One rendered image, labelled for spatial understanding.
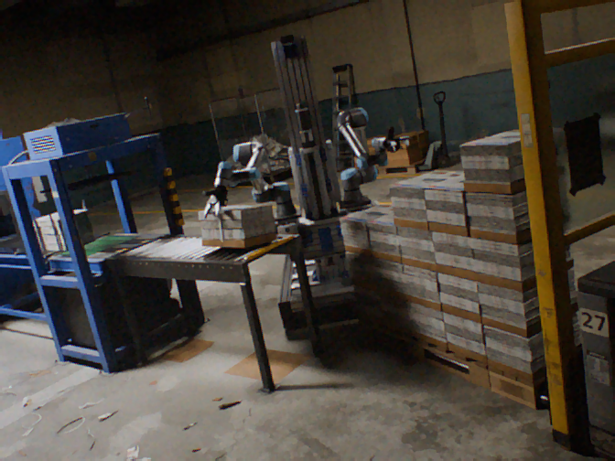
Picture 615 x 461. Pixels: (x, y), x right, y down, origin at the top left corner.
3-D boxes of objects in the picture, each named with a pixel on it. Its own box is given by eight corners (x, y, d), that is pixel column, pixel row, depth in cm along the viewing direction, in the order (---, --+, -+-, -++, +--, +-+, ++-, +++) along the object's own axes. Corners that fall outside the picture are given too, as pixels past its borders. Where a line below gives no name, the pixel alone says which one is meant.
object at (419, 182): (436, 171, 367) (436, 169, 367) (473, 173, 343) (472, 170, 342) (389, 187, 350) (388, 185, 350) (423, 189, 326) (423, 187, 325)
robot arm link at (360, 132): (354, 185, 457) (340, 111, 445) (372, 180, 463) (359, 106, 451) (362, 186, 447) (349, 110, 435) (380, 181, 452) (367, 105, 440)
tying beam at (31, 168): (163, 145, 478) (160, 133, 476) (53, 174, 408) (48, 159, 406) (112, 153, 521) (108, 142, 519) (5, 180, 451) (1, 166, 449)
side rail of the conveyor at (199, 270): (252, 281, 358) (247, 261, 356) (245, 284, 354) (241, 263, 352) (114, 272, 443) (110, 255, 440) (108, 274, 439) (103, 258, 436)
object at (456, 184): (476, 172, 343) (475, 170, 342) (515, 174, 318) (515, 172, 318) (424, 188, 326) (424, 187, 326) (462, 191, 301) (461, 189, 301)
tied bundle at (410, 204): (443, 209, 373) (436, 171, 368) (480, 212, 348) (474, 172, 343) (393, 226, 355) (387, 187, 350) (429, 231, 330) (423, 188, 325)
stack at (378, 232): (404, 316, 440) (384, 202, 422) (540, 362, 340) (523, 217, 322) (360, 336, 423) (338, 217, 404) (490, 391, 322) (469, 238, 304)
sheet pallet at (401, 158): (438, 162, 1041) (433, 128, 1029) (415, 174, 980) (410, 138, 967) (377, 167, 1117) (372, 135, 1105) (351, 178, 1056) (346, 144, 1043)
